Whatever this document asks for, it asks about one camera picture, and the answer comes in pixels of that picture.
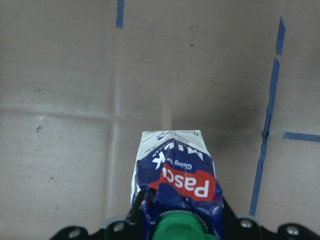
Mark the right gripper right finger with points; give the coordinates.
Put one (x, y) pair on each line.
(245, 228)

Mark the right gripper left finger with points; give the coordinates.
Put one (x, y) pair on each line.
(131, 227)

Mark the blue white milk carton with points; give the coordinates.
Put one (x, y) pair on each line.
(183, 200)

